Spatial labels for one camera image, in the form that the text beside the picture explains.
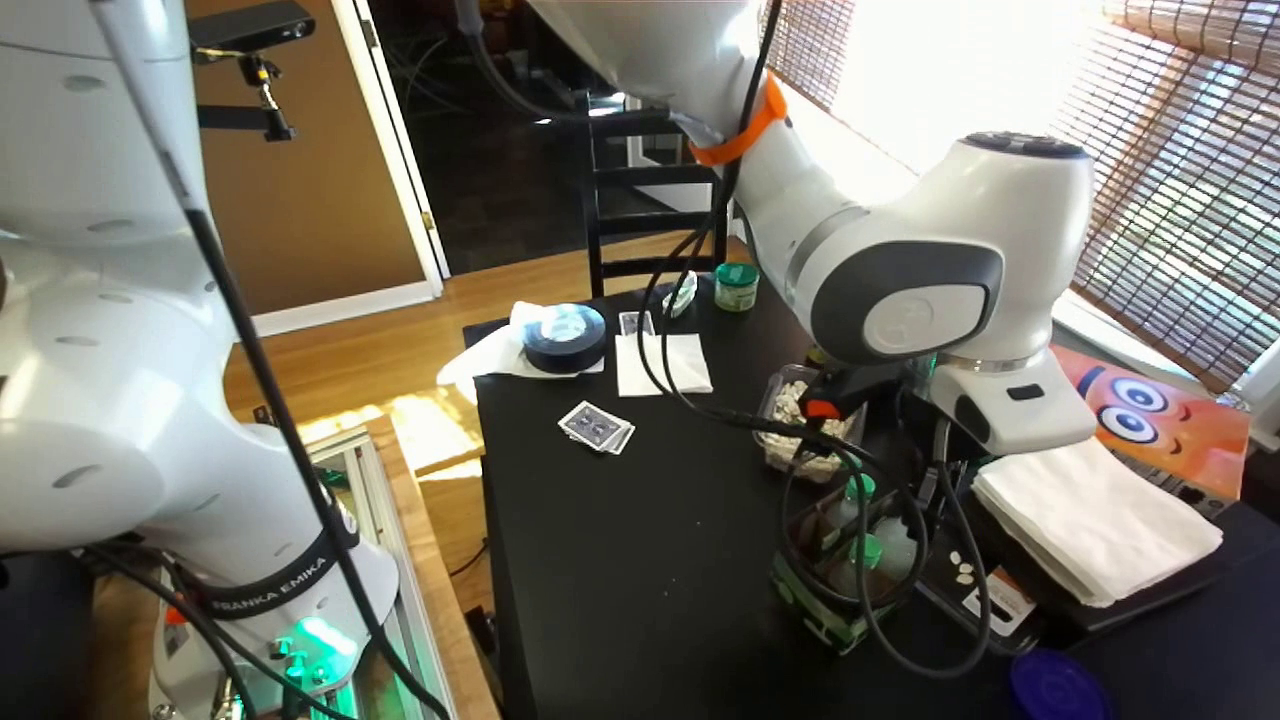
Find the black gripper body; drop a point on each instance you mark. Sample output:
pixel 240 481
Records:
pixel 902 415

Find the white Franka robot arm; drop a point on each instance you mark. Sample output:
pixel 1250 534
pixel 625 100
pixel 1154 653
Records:
pixel 120 402

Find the green capped bottle in case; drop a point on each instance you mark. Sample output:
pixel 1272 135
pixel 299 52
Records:
pixel 869 548
pixel 861 486

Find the green case of bottles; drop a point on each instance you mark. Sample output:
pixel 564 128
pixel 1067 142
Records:
pixel 827 621

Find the clear plastic food container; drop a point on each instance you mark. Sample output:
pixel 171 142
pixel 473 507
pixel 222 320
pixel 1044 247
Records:
pixel 784 402

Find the glass jar with green lid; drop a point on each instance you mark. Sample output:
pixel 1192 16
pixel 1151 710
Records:
pixel 732 285

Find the white folded towel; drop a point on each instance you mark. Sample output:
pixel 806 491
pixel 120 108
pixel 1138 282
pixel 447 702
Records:
pixel 1085 521

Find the white paper napkin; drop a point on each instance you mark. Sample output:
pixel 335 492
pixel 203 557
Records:
pixel 685 361

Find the small tape dispenser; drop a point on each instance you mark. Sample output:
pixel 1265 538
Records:
pixel 683 301

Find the small dark card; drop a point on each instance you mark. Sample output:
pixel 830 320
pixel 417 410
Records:
pixel 629 320

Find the blue playing card deck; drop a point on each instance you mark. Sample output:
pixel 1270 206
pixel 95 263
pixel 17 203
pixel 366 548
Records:
pixel 596 424

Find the black tray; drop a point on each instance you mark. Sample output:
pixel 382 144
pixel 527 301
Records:
pixel 1146 602

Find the purple round lid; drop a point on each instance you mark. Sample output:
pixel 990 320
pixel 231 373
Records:
pixel 1052 684

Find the dark blue tape roll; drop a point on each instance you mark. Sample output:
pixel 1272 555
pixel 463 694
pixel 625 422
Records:
pixel 564 335

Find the bamboo window blinds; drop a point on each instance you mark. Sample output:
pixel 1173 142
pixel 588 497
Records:
pixel 1173 203

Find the black wooden chair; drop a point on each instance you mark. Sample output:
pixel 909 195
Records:
pixel 588 226

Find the white paper sheet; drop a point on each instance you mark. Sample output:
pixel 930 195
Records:
pixel 487 353

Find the cardboard box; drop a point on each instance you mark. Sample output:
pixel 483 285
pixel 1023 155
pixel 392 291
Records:
pixel 447 492

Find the aluminium rail robot stand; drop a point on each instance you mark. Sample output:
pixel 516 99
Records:
pixel 392 534

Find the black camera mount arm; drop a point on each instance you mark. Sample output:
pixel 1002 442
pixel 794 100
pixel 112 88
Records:
pixel 246 115

